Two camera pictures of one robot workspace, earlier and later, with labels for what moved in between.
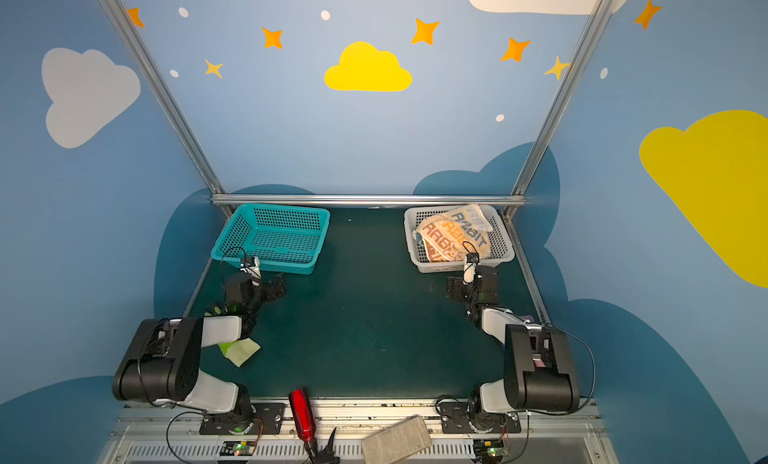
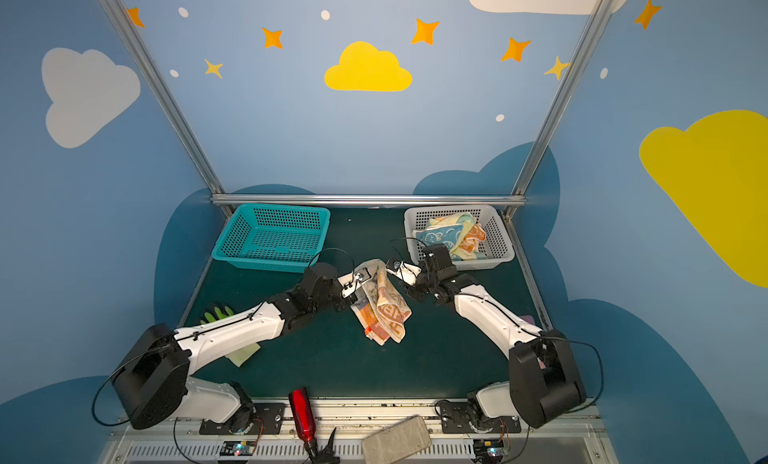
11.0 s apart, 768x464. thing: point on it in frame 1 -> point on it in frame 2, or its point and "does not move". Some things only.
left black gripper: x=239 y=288 -> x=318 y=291
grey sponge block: x=397 y=443 does not move
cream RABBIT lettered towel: x=453 y=235 -> x=381 y=307
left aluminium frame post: x=171 y=98 does not move
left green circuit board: x=238 y=448 does not move
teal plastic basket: x=286 y=239 does not move
